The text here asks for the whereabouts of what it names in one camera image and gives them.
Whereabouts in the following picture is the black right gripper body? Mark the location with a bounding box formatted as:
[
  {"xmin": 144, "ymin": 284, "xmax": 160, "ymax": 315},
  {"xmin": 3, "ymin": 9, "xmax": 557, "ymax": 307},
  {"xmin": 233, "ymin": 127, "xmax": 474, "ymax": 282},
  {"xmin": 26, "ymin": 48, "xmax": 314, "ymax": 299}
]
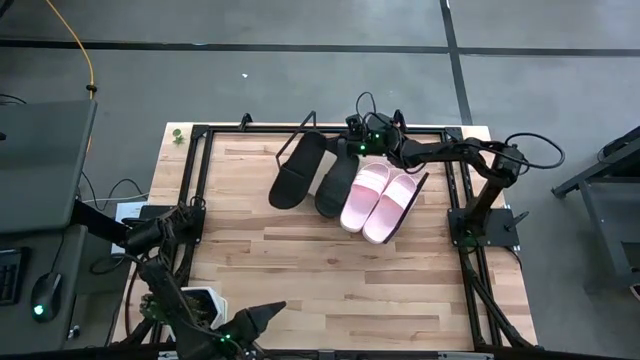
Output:
[{"xmin": 344, "ymin": 113, "xmax": 404, "ymax": 156}]

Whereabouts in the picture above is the pink rubber slide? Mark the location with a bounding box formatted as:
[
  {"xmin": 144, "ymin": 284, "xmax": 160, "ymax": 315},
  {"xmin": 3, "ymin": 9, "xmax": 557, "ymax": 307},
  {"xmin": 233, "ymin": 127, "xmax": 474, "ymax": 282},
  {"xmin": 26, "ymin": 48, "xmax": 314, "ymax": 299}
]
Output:
[
  {"xmin": 362, "ymin": 173, "xmax": 419, "ymax": 245},
  {"xmin": 339, "ymin": 162, "xmax": 391, "ymax": 234}
]

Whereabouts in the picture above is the dark grey metal cart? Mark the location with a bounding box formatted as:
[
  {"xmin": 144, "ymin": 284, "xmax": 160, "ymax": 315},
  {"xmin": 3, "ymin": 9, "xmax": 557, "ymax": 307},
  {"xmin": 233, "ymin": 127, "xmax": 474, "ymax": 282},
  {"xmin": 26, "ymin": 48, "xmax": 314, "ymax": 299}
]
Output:
[{"xmin": 552, "ymin": 124, "xmax": 640, "ymax": 296}]

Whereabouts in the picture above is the black keyboard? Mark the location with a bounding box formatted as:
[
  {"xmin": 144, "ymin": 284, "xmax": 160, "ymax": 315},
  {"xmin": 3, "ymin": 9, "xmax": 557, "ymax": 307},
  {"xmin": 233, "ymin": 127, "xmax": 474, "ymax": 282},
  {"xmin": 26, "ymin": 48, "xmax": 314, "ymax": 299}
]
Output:
[{"xmin": 0, "ymin": 248, "xmax": 25, "ymax": 306}]

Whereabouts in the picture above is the yellow cable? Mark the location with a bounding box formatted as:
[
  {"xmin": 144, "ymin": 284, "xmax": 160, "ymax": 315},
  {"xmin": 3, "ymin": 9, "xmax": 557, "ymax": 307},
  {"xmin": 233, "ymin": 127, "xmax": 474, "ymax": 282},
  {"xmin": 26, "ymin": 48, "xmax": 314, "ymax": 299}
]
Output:
[{"xmin": 44, "ymin": 0, "xmax": 97, "ymax": 100}]

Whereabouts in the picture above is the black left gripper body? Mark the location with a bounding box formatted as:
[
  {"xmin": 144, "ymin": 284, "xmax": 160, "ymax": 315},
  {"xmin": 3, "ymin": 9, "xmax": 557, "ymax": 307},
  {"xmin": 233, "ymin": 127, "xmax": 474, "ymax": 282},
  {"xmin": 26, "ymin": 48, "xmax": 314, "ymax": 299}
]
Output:
[{"xmin": 222, "ymin": 309, "xmax": 264, "ymax": 351}]

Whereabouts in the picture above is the black computer mouse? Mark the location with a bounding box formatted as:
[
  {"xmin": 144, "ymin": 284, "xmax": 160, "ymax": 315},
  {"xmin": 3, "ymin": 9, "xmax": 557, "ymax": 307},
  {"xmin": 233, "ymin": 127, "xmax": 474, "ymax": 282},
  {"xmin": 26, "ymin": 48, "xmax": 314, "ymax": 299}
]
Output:
[{"xmin": 30, "ymin": 272, "xmax": 64, "ymax": 324}]

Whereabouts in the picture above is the white paper sheet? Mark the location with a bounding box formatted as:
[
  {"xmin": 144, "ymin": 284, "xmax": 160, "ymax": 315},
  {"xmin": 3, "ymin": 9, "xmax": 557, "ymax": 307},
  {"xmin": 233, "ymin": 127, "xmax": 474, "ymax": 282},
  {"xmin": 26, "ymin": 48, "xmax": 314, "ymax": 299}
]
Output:
[{"xmin": 110, "ymin": 201, "xmax": 149, "ymax": 256}]

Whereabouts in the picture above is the grey monitor panel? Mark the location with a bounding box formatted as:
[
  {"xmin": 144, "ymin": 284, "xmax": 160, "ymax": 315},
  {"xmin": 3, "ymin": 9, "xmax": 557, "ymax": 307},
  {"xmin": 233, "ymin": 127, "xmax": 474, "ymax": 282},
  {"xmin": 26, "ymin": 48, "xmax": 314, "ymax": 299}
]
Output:
[{"xmin": 0, "ymin": 99, "xmax": 99, "ymax": 236}]

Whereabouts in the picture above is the wooden shelf with black frame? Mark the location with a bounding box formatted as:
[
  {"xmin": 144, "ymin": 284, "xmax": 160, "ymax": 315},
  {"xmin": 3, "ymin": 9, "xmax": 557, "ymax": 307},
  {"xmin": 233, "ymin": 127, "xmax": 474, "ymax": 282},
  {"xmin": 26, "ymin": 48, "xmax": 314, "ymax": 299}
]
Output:
[{"xmin": 273, "ymin": 110, "xmax": 431, "ymax": 246}]

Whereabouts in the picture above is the black rubber slide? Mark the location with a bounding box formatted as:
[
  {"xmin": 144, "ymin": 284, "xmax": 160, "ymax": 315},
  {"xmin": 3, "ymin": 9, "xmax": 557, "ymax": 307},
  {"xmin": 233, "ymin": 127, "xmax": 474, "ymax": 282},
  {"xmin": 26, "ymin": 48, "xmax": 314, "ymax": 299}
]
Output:
[
  {"xmin": 314, "ymin": 144, "xmax": 360, "ymax": 219},
  {"xmin": 268, "ymin": 130, "xmax": 329, "ymax": 210}
]

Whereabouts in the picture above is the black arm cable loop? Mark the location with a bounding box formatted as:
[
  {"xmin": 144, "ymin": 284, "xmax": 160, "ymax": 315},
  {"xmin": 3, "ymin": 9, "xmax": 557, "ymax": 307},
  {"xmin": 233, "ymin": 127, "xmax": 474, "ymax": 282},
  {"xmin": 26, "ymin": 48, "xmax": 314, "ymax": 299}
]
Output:
[{"xmin": 503, "ymin": 132, "xmax": 566, "ymax": 171}]

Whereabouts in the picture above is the white square pot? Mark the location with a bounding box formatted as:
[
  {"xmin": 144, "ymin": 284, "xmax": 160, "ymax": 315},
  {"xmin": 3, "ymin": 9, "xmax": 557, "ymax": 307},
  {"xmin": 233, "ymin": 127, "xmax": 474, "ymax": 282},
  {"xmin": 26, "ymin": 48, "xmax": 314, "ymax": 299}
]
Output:
[{"xmin": 179, "ymin": 286, "xmax": 229, "ymax": 331}]

